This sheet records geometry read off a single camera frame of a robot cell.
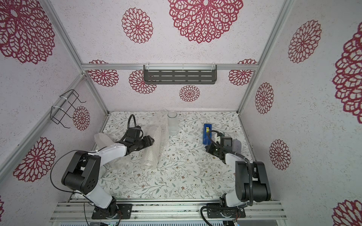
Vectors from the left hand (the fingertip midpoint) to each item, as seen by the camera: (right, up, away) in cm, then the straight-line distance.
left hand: (152, 142), depth 95 cm
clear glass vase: (+14, +14, +1) cm, 20 cm away
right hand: (+36, -2, -2) cm, 36 cm away
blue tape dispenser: (+38, +5, +7) cm, 39 cm away
